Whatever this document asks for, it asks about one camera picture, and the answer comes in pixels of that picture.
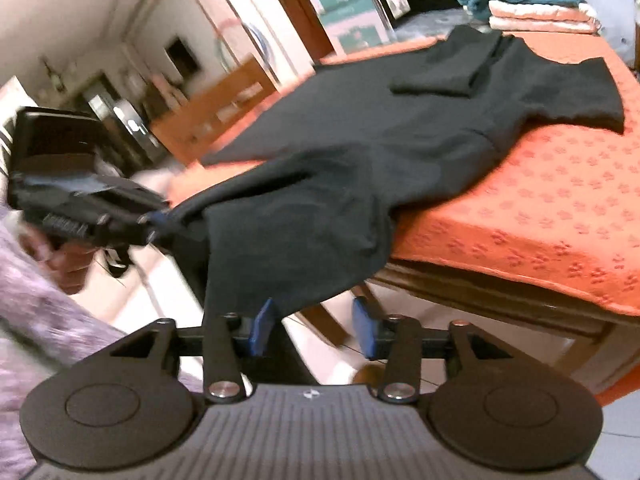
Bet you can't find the black shirt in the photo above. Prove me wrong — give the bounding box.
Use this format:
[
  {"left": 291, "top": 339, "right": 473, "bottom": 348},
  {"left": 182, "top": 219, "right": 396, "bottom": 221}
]
[{"left": 165, "top": 25, "right": 627, "bottom": 322}]

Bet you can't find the person's left hand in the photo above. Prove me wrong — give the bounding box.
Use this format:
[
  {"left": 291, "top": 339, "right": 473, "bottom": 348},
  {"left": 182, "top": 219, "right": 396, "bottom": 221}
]
[{"left": 24, "top": 232, "right": 95, "bottom": 297}]

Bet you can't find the orange patterned tablecloth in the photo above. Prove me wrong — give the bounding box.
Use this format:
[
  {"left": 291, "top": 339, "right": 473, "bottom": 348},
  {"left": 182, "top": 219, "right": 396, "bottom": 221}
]
[{"left": 165, "top": 30, "right": 640, "bottom": 407}]

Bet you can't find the colourful hula hoop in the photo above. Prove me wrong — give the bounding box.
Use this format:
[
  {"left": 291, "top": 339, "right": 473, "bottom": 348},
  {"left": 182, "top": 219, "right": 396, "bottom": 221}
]
[{"left": 214, "top": 14, "right": 275, "bottom": 72}]

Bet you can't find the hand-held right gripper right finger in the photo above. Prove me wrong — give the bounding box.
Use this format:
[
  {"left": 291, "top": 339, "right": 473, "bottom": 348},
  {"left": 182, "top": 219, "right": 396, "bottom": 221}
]
[{"left": 351, "top": 296, "right": 540, "bottom": 404}]

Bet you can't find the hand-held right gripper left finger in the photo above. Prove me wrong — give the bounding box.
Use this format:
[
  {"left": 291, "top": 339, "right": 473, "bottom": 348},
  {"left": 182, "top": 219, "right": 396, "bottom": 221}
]
[{"left": 101, "top": 297, "right": 277, "bottom": 404}]

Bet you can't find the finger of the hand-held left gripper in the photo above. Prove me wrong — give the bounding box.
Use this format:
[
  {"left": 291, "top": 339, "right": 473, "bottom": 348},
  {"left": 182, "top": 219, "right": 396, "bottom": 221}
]
[{"left": 141, "top": 207, "right": 177, "bottom": 247}]

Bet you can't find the wooden chair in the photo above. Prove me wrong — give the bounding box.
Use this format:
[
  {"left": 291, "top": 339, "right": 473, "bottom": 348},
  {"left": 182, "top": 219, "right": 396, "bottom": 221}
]
[{"left": 149, "top": 54, "right": 279, "bottom": 167}]

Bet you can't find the leaf patterned table cover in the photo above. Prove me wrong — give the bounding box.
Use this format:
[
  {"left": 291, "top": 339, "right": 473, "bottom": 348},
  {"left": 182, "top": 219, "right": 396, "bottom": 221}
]
[{"left": 394, "top": 7, "right": 472, "bottom": 45}]

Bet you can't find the person's left forearm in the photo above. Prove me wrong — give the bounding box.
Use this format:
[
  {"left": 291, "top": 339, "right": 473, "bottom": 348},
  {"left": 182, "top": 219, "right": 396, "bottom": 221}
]
[{"left": 0, "top": 210, "right": 132, "bottom": 466}]

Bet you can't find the pink folded towel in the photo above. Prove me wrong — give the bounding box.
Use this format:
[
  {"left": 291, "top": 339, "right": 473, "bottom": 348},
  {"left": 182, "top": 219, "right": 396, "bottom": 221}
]
[
  {"left": 487, "top": 0, "right": 599, "bottom": 22},
  {"left": 487, "top": 15, "right": 602, "bottom": 36}
]

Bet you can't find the dark cabinet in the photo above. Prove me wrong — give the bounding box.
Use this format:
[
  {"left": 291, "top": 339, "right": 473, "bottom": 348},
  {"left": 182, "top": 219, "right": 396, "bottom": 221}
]
[{"left": 74, "top": 72, "right": 167, "bottom": 172}]

